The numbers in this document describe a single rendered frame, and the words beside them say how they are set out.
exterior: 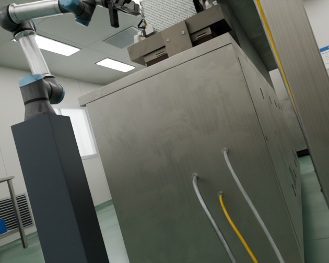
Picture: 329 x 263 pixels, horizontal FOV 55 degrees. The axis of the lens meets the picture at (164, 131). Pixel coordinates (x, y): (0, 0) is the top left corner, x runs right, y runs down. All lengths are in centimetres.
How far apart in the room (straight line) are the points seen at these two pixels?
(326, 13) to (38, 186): 647
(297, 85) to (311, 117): 5
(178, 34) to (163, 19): 30
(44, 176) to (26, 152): 14
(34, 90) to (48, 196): 50
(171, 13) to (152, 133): 59
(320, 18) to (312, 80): 663
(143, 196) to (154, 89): 41
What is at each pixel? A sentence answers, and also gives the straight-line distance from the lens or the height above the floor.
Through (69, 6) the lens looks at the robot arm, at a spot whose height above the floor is 135.
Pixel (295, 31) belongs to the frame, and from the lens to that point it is 57.
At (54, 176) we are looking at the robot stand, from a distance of 149.
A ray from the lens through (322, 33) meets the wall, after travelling 710.
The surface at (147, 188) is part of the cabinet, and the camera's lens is 121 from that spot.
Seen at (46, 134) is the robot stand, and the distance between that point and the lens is 150.
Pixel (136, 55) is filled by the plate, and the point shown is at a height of 98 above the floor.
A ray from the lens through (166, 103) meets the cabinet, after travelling 115.
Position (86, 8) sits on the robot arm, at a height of 138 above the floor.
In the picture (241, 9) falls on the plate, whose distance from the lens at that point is 167.
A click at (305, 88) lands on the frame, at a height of 59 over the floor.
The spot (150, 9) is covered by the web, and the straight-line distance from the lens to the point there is 155.
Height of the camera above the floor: 55
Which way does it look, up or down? 5 degrees up
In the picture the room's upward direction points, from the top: 17 degrees counter-clockwise
